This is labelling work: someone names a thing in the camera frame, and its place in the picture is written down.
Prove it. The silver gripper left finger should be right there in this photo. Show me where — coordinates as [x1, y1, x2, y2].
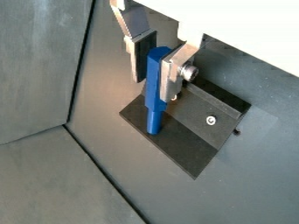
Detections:
[109, 0, 156, 83]

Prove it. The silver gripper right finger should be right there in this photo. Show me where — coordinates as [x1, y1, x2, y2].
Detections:
[160, 22, 203, 102]

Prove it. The blue peg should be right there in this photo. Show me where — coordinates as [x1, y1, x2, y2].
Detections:
[144, 46, 171, 135]

